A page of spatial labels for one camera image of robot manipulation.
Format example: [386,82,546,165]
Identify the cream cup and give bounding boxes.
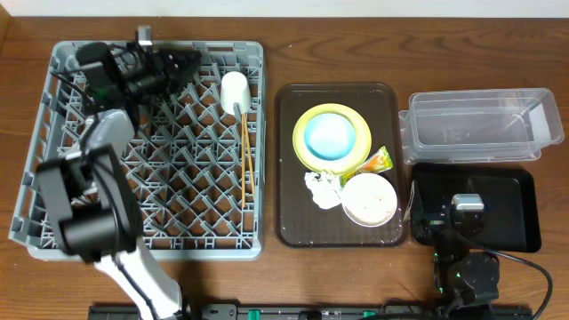
[220,71,252,116]

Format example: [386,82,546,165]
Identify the white small plate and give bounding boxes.
[341,173,398,228]

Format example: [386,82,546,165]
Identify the yellow plate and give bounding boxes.
[292,103,372,174]

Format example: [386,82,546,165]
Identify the light blue bowl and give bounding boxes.
[304,113,356,161]

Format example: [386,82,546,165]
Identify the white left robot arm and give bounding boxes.
[36,40,201,319]

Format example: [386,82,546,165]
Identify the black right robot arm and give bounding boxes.
[421,197,500,319]

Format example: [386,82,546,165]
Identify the grey dishwasher rack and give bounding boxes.
[8,41,266,260]

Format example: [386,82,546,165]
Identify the black tray bin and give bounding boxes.
[409,163,541,253]

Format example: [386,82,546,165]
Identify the clear plastic bin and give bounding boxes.
[398,88,565,164]

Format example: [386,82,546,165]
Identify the Apollo snack wrapper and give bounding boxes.
[340,146,394,187]

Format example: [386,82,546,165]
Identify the crumpled white tissue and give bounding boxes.
[304,172,342,210]

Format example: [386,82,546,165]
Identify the brown serving tray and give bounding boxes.
[275,83,408,248]

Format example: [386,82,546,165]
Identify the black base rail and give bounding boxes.
[88,303,534,320]

